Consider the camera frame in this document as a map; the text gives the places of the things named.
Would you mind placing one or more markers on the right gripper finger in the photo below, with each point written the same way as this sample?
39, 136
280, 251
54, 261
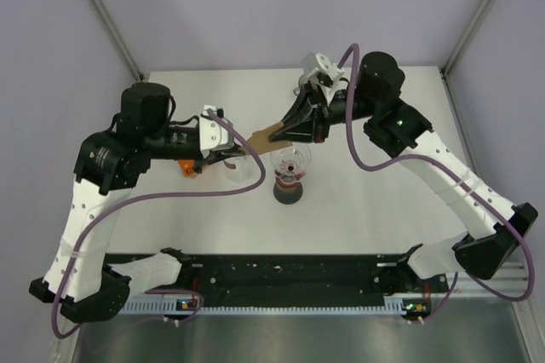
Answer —
301, 132
300, 116

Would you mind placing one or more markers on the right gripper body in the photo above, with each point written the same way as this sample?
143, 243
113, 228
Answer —
322, 114

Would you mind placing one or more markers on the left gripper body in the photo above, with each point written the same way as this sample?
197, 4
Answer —
211, 156

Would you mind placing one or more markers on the orange coffee filter box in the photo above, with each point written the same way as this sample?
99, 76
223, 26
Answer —
191, 168

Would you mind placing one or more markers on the clear glass dripper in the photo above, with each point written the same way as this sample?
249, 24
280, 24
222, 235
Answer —
290, 163

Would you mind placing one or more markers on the brown paper coffee filter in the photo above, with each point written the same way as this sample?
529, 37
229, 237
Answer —
259, 140

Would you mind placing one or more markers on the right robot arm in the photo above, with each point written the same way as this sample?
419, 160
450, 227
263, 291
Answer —
364, 94

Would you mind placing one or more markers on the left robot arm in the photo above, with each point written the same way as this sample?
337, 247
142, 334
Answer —
79, 285

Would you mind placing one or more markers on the grey plastic dripper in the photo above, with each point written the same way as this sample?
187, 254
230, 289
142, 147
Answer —
298, 86

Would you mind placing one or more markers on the clear glass beaker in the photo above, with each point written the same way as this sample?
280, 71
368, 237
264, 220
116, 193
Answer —
238, 170

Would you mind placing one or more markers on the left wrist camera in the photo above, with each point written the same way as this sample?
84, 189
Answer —
212, 136

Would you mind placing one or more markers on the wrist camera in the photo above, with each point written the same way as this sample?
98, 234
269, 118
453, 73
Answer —
212, 136
319, 70

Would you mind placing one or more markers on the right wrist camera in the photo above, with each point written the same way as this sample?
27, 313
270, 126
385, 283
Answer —
319, 70

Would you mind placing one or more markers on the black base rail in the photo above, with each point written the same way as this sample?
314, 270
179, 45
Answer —
300, 281

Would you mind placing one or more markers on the grey slotted cable duct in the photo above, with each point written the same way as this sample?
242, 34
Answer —
155, 305

